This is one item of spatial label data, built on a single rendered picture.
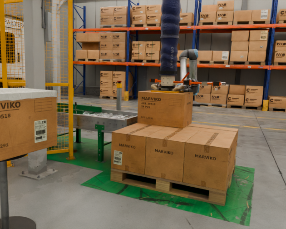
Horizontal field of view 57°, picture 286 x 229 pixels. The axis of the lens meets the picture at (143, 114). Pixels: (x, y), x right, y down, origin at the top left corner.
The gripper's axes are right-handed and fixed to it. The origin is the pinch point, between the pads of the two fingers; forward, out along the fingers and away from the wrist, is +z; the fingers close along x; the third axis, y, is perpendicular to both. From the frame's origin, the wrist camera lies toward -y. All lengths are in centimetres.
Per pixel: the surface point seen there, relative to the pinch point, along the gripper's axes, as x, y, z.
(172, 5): 88, 23, 11
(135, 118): -49, 65, 15
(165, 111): -34.9, 20.9, 21.5
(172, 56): 31.2, 20.8, 6.7
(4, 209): -87, 73, 202
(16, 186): -108, 135, 140
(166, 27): 63, 29, 12
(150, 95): -17, 42, 22
